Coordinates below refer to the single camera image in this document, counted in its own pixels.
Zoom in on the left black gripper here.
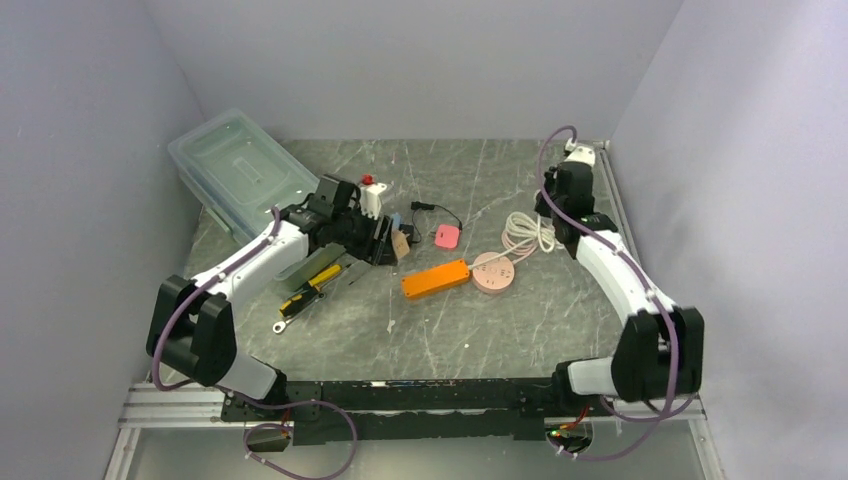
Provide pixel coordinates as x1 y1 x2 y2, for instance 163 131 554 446
333 205 397 266

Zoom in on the white power strip cable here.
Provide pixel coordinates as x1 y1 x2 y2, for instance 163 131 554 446
468 211 559 272

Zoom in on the beige cube socket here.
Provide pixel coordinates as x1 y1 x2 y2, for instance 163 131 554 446
390 229 411 261

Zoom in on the pink round socket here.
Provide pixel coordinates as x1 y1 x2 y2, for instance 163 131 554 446
470 252 515 295

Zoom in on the orange power strip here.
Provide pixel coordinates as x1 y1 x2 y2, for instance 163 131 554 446
401 259 471 300

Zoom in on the pink socket cable plug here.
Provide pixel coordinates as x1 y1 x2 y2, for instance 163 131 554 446
501 229 538 263

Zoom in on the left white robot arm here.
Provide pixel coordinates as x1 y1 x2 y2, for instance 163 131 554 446
146 174 397 420

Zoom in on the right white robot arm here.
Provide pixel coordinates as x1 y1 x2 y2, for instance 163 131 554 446
535 161 705 415

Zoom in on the yellow black screwdriver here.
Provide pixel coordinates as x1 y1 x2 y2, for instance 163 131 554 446
279 283 325 319

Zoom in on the clear plastic storage box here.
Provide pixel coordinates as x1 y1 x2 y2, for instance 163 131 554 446
168 108 318 245

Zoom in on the silver wrench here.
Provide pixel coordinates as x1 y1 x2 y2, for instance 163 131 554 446
272 308 310 335

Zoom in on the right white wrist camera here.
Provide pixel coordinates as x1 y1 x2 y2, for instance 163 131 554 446
563 140 597 167

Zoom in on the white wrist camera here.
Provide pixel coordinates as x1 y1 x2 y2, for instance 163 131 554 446
359 174 391 219
563 140 597 167

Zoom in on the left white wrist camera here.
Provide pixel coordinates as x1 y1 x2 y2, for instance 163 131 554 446
359 174 391 219

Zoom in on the yellow handled screwdriver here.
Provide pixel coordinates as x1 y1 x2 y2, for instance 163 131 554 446
301 264 344 289

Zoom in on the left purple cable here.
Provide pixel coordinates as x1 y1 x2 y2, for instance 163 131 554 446
150 206 359 480

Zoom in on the purple cable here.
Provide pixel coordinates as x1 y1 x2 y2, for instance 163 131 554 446
535 125 697 463
150 206 359 480

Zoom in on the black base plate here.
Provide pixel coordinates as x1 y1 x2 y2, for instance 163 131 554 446
220 377 615 446

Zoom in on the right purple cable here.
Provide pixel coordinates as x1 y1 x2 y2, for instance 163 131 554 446
535 125 697 463

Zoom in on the aluminium rail frame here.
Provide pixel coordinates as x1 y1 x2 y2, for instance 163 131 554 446
118 383 260 430

